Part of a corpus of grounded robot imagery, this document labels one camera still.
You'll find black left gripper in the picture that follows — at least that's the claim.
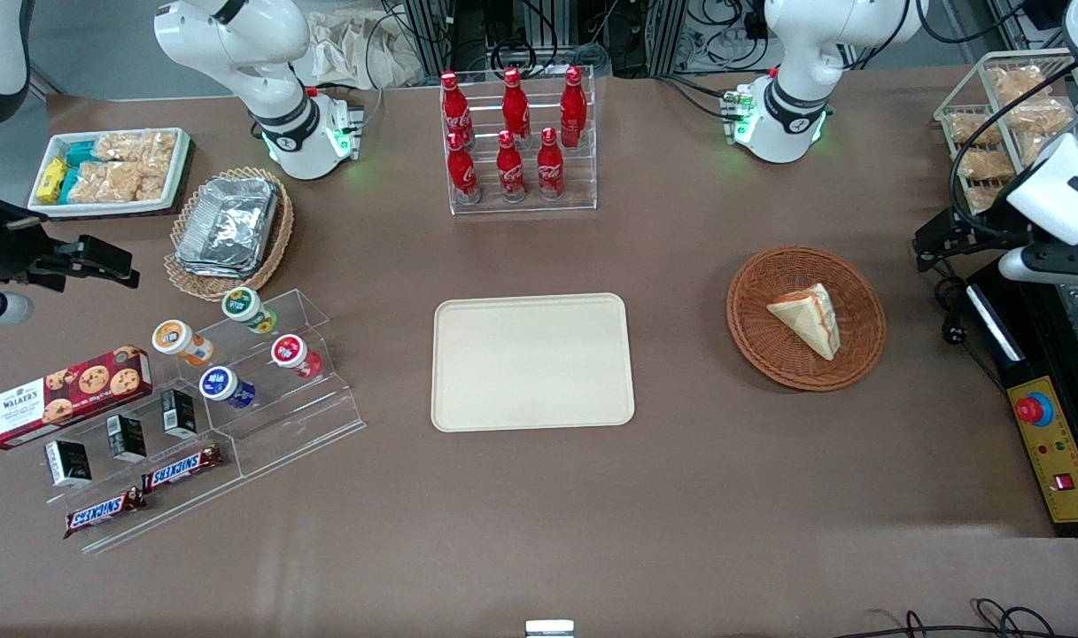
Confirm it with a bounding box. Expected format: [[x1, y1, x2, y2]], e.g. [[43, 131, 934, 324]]
[[913, 206, 1036, 273]]

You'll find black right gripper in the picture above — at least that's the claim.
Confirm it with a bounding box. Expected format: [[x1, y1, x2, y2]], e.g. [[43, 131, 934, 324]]
[[0, 173, 141, 294]]

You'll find white rectangular snack tray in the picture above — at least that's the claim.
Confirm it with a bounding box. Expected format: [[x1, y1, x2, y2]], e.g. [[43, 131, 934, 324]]
[[27, 127, 191, 219]]

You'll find triangular wrapped sandwich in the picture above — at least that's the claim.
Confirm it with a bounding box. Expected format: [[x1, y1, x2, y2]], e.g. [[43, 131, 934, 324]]
[[765, 283, 841, 362]]

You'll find aluminium foil tray stack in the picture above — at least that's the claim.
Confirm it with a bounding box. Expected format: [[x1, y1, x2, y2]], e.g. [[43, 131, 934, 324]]
[[174, 176, 281, 279]]

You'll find light wicker basket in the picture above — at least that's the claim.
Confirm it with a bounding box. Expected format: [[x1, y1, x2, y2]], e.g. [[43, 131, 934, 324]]
[[164, 167, 295, 304]]

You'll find brown wicker basket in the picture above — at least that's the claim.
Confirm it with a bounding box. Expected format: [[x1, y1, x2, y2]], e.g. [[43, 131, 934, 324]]
[[725, 245, 888, 393]]

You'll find beige plastic tray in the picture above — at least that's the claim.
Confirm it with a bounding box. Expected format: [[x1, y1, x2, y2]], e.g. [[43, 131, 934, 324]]
[[430, 292, 637, 433]]

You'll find yellow snack pack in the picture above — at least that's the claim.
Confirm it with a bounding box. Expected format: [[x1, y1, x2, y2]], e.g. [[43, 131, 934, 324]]
[[37, 157, 69, 206]]

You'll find clear rice cracker pack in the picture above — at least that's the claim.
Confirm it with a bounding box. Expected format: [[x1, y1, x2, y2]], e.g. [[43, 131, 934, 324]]
[[69, 161, 135, 204], [95, 130, 178, 166], [135, 159, 174, 201]]

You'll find orange lid gum jar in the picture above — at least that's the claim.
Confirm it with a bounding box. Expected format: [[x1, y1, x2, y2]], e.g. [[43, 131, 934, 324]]
[[151, 319, 214, 367]]

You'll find red Walkers cookie box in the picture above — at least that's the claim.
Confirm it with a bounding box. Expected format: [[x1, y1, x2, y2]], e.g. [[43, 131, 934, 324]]
[[0, 345, 155, 452]]

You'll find green lid gum jar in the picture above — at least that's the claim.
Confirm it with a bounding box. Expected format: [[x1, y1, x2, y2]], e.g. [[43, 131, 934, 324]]
[[221, 285, 279, 336]]

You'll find small black carton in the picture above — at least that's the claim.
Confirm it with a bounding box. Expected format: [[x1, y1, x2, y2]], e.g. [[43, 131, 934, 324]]
[[105, 413, 149, 463], [159, 387, 199, 439], [43, 438, 93, 489]]

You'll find blue lid gum jar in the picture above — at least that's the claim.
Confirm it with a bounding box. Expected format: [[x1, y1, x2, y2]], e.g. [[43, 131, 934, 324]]
[[199, 365, 257, 411]]

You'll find red emergency stop button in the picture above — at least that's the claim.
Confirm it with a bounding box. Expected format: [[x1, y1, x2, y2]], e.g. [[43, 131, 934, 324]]
[[1015, 393, 1055, 428]]

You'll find Snickers chocolate bar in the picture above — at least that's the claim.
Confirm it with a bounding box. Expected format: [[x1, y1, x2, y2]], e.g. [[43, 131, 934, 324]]
[[64, 486, 147, 541], [140, 443, 223, 494]]

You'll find red lid gum jar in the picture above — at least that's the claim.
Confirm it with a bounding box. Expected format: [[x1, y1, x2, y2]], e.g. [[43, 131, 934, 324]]
[[270, 333, 323, 380]]

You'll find grey base connector box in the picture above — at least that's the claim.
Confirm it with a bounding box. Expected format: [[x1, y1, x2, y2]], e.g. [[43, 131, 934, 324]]
[[328, 92, 368, 162], [719, 83, 763, 144]]

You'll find black yellow control box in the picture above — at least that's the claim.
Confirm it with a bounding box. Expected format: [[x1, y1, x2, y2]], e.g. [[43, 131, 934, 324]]
[[963, 261, 1078, 539]]

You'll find clear acrylic stepped stand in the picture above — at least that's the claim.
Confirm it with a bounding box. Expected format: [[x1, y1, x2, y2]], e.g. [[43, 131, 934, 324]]
[[46, 287, 367, 556]]

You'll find white crumpled cloth bag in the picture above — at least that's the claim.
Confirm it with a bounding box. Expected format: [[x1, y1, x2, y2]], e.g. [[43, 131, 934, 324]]
[[294, 7, 426, 90]]

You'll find clear acrylic bottle rack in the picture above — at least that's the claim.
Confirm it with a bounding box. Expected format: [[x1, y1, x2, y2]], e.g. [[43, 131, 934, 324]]
[[438, 64, 599, 217]]

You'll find red cola bottle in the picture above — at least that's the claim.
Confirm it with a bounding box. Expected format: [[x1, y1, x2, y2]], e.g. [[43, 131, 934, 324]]
[[559, 66, 588, 149], [500, 67, 533, 144], [495, 129, 528, 204], [536, 127, 567, 202], [446, 131, 483, 206], [438, 71, 477, 150]]

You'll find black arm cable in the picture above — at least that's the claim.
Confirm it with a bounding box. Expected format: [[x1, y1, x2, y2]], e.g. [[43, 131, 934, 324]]
[[948, 58, 1078, 237]]

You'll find black table cable with plug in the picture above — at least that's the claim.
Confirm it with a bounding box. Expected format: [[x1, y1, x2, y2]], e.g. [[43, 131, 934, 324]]
[[935, 273, 1011, 393]]

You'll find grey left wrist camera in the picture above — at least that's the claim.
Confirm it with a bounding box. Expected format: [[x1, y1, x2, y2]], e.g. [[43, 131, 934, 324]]
[[998, 243, 1078, 286]]

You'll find white wire basket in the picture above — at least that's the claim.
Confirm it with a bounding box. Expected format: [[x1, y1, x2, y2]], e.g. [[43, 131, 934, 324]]
[[934, 50, 1078, 215]]

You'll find black base cable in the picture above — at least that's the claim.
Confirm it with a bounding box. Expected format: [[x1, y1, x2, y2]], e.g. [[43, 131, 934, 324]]
[[652, 73, 745, 122]]

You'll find black coiled floor cable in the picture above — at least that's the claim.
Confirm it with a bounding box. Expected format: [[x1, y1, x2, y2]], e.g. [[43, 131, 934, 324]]
[[856, 597, 1078, 638]]

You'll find aluminium frame rack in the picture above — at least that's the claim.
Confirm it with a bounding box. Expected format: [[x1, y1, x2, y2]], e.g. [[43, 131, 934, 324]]
[[395, 0, 692, 79]]

